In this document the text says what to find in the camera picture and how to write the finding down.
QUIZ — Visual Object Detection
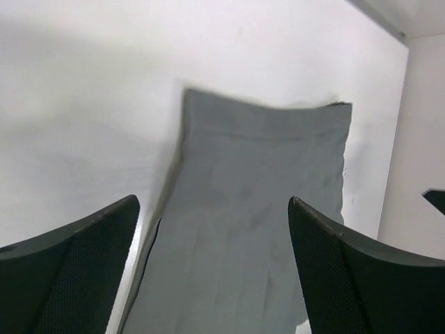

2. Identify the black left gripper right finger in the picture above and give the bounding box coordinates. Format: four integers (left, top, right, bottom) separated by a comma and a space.
288, 196, 444, 333

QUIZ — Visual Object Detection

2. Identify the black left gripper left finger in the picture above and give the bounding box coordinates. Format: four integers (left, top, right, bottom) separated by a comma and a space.
1, 195, 140, 333

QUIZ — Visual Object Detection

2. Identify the grey pleated skirt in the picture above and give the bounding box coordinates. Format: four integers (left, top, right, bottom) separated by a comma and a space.
123, 89, 352, 333

